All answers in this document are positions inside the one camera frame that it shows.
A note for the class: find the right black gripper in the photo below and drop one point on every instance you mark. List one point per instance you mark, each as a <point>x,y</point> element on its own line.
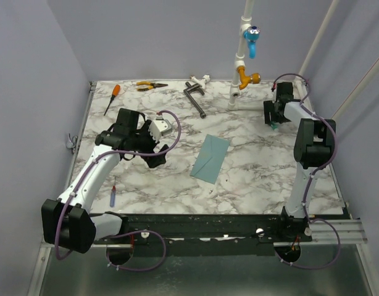
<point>268,107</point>

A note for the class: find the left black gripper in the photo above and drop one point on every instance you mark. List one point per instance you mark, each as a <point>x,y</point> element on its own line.
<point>154,161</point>

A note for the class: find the teal paper envelope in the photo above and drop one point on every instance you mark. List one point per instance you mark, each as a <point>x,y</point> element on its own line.
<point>210,159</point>

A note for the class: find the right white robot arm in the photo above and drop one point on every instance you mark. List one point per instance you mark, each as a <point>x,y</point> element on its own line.
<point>314,147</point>

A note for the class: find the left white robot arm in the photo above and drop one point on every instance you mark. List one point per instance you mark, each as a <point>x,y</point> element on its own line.
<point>68,221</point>

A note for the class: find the orange tap valve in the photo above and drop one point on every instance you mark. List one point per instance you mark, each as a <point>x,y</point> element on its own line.
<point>245,80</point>

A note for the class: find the white pipe fitting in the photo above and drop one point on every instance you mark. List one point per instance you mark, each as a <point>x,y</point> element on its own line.
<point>202,81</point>

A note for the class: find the blue tap valve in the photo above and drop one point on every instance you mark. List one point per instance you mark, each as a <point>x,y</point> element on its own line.
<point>251,35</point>

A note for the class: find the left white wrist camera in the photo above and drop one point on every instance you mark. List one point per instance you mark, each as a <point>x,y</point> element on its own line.
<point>158,128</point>

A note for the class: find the yellow handled pliers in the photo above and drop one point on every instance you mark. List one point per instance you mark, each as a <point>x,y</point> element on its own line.
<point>143,86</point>

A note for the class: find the orange handled screwdriver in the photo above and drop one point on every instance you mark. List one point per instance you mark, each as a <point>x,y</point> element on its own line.
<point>114,94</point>

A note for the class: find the white PVC pipe frame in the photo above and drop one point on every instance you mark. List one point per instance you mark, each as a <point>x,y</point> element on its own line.
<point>246,20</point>

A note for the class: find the wall hook clip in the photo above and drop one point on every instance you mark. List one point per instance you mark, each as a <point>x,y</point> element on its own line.
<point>71,142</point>

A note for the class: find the dark metal crank handle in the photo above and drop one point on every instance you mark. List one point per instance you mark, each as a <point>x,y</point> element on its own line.
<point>192,88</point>

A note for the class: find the aluminium rail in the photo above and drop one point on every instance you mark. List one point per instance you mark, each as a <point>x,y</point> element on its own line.
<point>207,228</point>

